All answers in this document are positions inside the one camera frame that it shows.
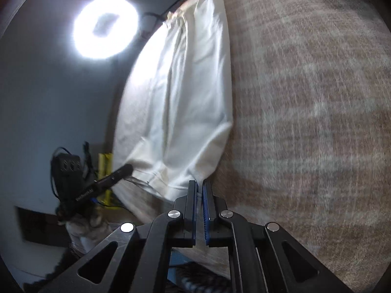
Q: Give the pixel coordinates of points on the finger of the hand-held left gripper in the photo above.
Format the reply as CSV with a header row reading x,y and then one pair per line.
x,y
110,179

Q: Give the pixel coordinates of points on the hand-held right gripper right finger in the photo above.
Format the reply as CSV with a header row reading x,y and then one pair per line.
x,y
206,216

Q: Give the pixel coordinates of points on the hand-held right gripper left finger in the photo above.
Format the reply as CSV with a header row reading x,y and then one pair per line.
x,y
194,216

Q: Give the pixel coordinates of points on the white pants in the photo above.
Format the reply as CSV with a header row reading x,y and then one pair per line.
x,y
186,97

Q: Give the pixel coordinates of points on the yellow stand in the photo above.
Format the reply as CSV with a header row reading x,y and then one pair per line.
x,y
102,166

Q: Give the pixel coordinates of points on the brown plaid blanket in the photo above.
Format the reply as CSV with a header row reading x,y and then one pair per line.
x,y
305,113

